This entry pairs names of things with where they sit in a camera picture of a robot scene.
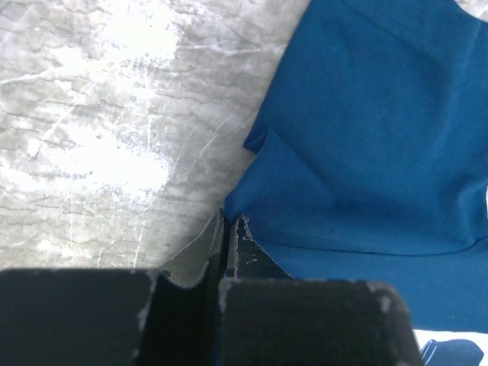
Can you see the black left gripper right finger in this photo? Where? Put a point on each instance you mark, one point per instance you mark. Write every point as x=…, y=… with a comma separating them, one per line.
x=269, y=318

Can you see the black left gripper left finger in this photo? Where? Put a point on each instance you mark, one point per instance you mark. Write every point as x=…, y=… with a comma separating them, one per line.
x=115, y=316

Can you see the dark blue printed t-shirt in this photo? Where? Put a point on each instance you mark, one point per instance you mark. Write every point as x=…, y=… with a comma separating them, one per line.
x=371, y=162

